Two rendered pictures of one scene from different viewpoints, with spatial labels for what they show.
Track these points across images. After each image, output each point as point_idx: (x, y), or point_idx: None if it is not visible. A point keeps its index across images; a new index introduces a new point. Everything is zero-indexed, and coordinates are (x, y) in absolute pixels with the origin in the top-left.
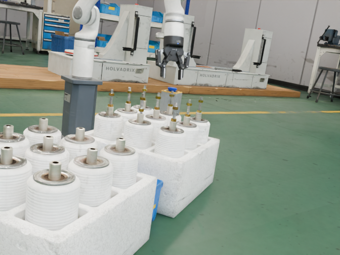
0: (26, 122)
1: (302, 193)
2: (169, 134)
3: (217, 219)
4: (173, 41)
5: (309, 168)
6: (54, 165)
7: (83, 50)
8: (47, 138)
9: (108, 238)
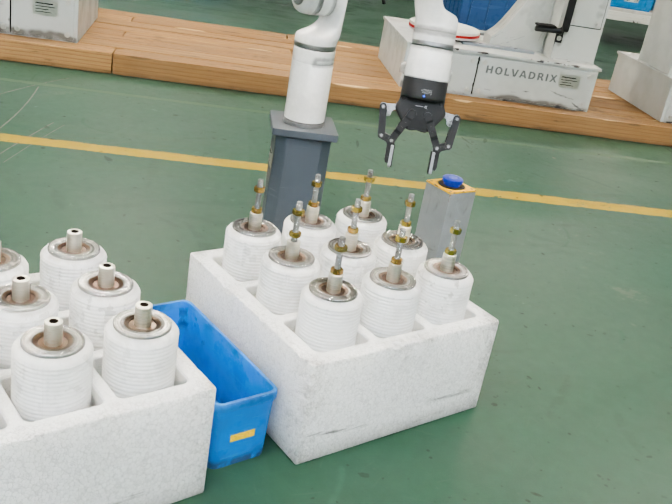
0: (229, 183)
1: None
2: (314, 300)
3: (386, 495)
4: (414, 91)
5: None
6: None
7: (303, 69)
8: (14, 281)
9: (49, 477)
